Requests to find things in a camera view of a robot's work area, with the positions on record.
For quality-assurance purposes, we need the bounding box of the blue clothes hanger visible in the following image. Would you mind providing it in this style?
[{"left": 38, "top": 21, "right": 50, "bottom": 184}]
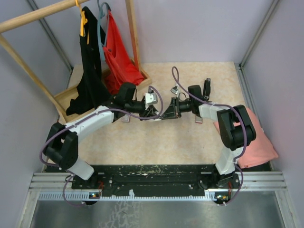
[{"left": 97, "top": 0, "right": 112, "bottom": 60}]

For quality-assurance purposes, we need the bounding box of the wooden clothes rack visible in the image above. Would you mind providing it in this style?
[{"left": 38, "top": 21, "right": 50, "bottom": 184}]
[{"left": 0, "top": 0, "right": 152, "bottom": 130}]

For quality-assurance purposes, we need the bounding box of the aluminium frame rail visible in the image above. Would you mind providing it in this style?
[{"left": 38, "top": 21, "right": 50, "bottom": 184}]
[{"left": 29, "top": 171, "right": 287, "bottom": 203}]

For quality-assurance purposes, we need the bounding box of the red staple box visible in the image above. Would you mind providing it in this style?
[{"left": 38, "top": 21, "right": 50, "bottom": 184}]
[
  {"left": 122, "top": 115, "right": 130, "bottom": 123},
  {"left": 195, "top": 116, "right": 203, "bottom": 124}
]

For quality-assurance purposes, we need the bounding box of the black hanging garment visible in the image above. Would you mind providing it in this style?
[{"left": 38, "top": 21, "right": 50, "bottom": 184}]
[{"left": 66, "top": 7, "right": 111, "bottom": 115}]

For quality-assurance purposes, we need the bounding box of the left red staple box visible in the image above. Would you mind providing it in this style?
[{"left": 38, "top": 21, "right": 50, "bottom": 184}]
[{"left": 122, "top": 115, "right": 130, "bottom": 123}]

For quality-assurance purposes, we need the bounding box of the yellow clothes hanger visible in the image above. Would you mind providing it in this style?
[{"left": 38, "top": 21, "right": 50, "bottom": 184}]
[{"left": 75, "top": 0, "right": 88, "bottom": 37}]

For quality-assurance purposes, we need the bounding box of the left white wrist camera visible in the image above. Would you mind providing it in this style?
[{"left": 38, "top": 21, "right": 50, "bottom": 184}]
[{"left": 144, "top": 93, "right": 158, "bottom": 105}]

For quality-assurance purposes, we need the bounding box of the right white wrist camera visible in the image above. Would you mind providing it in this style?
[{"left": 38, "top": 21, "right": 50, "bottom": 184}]
[{"left": 171, "top": 86, "right": 180, "bottom": 95}]

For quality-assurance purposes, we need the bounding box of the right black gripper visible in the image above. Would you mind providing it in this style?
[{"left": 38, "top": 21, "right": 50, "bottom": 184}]
[{"left": 161, "top": 97, "right": 194, "bottom": 120}]

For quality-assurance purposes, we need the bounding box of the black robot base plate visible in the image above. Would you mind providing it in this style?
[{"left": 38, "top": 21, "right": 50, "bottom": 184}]
[{"left": 70, "top": 164, "right": 240, "bottom": 197}]

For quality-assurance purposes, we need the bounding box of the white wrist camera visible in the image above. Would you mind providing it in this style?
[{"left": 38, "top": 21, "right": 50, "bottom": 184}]
[
  {"left": 171, "top": 86, "right": 180, "bottom": 95},
  {"left": 144, "top": 93, "right": 158, "bottom": 105}
]

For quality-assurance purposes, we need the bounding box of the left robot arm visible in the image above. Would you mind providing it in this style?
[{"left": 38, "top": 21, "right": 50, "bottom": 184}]
[{"left": 39, "top": 83, "right": 164, "bottom": 189}]

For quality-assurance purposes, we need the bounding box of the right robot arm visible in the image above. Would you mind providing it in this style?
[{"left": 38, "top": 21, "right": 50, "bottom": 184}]
[{"left": 161, "top": 85, "right": 257, "bottom": 189}]

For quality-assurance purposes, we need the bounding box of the pink folded towel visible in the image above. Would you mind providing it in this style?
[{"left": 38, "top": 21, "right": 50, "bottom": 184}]
[{"left": 213, "top": 106, "right": 279, "bottom": 169}]

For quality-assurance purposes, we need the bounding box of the red hanging garment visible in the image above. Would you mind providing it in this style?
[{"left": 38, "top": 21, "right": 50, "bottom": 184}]
[{"left": 103, "top": 13, "right": 144, "bottom": 95}]

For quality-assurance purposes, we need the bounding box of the right red staple box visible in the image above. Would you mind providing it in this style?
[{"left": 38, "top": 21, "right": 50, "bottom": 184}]
[{"left": 195, "top": 116, "right": 203, "bottom": 124}]

